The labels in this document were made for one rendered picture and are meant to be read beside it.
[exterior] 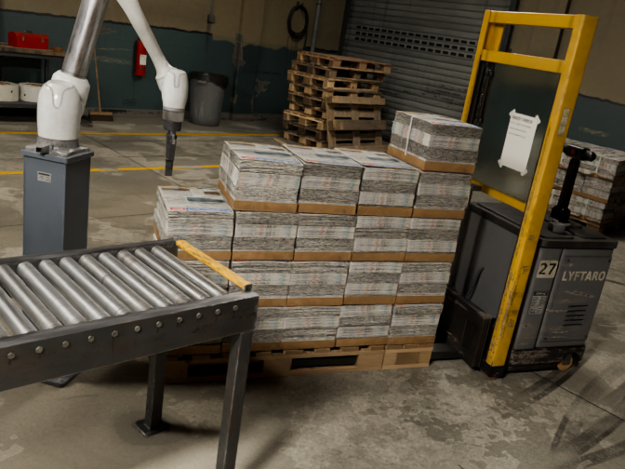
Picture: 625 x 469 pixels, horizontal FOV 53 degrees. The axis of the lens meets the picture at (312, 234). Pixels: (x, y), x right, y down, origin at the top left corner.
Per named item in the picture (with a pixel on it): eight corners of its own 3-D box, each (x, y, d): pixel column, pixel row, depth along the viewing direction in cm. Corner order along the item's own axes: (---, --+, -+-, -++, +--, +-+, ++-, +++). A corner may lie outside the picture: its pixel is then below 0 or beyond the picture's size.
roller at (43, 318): (9, 276, 196) (9, 261, 195) (69, 343, 164) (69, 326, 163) (-8, 278, 193) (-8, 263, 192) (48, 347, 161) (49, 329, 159)
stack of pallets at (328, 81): (335, 136, 1051) (348, 56, 1012) (378, 149, 992) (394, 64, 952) (276, 137, 957) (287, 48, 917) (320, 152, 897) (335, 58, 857)
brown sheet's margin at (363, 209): (327, 192, 326) (328, 183, 324) (377, 194, 336) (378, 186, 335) (356, 214, 292) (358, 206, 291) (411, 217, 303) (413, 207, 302)
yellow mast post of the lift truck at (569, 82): (481, 357, 338) (570, 13, 285) (495, 356, 341) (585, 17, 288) (491, 366, 330) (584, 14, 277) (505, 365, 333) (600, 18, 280)
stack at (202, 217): (143, 343, 318) (155, 183, 293) (352, 334, 362) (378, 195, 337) (153, 385, 284) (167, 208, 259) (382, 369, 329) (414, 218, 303)
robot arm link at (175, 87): (188, 110, 262) (185, 105, 274) (191, 72, 257) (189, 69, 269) (161, 107, 259) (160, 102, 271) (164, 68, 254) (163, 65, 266)
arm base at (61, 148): (17, 151, 245) (17, 136, 244) (50, 142, 266) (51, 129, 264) (59, 159, 243) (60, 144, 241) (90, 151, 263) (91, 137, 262)
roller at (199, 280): (152, 260, 229) (163, 250, 231) (225, 313, 197) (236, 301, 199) (145, 250, 226) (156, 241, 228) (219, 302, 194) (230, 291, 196)
